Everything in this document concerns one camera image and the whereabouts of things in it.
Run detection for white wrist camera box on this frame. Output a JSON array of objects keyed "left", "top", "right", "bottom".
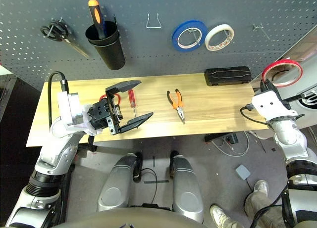
[
  {"left": 251, "top": 91, "right": 299, "bottom": 120},
  {"left": 57, "top": 91, "right": 82, "bottom": 126}
]

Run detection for black plastic tool case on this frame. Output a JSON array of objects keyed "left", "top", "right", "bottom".
[{"left": 204, "top": 66, "right": 253, "bottom": 87}]

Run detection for grey foot pedal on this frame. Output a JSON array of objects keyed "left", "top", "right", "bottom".
[{"left": 235, "top": 164, "right": 252, "bottom": 181}]

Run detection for black plastic tool cup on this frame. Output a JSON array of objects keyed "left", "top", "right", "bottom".
[{"left": 85, "top": 22, "right": 126, "bottom": 71}]

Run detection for silver robot leg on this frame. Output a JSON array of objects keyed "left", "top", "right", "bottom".
[
  {"left": 169, "top": 150, "right": 205, "bottom": 224},
  {"left": 96, "top": 152, "right": 143, "bottom": 213}
]

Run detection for thin black floor cable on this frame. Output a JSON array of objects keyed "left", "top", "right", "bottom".
[{"left": 141, "top": 167, "right": 159, "bottom": 205}]

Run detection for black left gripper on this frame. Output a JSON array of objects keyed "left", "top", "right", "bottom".
[{"left": 88, "top": 80, "right": 154, "bottom": 136}]

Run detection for white tape roll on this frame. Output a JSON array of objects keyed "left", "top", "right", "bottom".
[{"left": 204, "top": 24, "right": 235, "bottom": 52}]

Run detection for red handled scissors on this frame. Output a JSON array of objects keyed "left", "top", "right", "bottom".
[{"left": 99, "top": 93, "right": 122, "bottom": 107}]

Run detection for orange and black pliers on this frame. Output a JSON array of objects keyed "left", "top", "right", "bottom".
[{"left": 166, "top": 88, "right": 186, "bottom": 125}]

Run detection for black camera cable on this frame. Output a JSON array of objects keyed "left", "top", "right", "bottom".
[
  {"left": 48, "top": 71, "right": 69, "bottom": 130},
  {"left": 239, "top": 104, "right": 270, "bottom": 126}
]

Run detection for wire pliers holder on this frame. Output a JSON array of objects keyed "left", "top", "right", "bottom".
[{"left": 146, "top": 13, "right": 162, "bottom": 29}]

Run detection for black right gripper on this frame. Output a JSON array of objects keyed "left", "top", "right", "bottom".
[{"left": 260, "top": 79, "right": 305, "bottom": 119}]

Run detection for red handled screwdriver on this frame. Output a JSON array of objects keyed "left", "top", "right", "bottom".
[{"left": 127, "top": 89, "right": 137, "bottom": 120}]

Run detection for blue tape roll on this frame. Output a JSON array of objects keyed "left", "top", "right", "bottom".
[{"left": 172, "top": 20, "right": 208, "bottom": 51}]

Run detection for small metal peg hook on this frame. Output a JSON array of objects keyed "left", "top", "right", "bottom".
[{"left": 252, "top": 24, "right": 270, "bottom": 40}]

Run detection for black left camera cable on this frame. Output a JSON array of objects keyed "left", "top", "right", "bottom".
[{"left": 48, "top": 71, "right": 69, "bottom": 130}]

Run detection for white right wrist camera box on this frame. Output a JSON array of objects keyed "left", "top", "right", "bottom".
[{"left": 251, "top": 91, "right": 299, "bottom": 120}]

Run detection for grey robot torso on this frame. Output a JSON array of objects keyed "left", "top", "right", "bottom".
[{"left": 49, "top": 207, "right": 209, "bottom": 228}]

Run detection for white floor cable bundle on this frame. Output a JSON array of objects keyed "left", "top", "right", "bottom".
[{"left": 212, "top": 131, "right": 251, "bottom": 157}]

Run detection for black right camera cable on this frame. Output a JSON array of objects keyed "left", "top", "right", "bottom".
[{"left": 239, "top": 104, "right": 270, "bottom": 126}]

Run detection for black handled scissors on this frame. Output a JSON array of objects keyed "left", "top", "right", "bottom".
[{"left": 40, "top": 19, "right": 90, "bottom": 58}]

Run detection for red tape roll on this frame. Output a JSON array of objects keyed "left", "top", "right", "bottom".
[{"left": 262, "top": 59, "right": 304, "bottom": 88}]

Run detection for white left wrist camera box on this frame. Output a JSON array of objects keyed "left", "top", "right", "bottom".
[{"left": 57, "top": 91, "right": 82, "bottom": 126}]

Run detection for silver robot left leg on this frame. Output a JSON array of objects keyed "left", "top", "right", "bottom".
[{"left": 96, "top": 152, "right": 143, "bottom": 213}]

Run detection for white rounded appliance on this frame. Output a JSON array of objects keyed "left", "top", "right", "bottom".
[{"left": 282, "top": 52, "right": 317, "bottom": 130}]

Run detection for silver robot right leg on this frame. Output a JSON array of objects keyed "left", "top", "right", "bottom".
[{"left": 169, "top": 150, "right": 205, "bottom": 224}]

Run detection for orange and black screwdriver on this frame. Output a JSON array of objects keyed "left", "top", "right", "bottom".
[{"left": 88, "top": 0, "right": 107, "bottom": 40}]

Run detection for black table foot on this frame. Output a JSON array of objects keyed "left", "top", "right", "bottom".
[
  {"left": 76, "top": 136, "right": 98, "bottom": 152},
  {"left": 204, "top": 134, "right": 229, "bottom": 143}
]

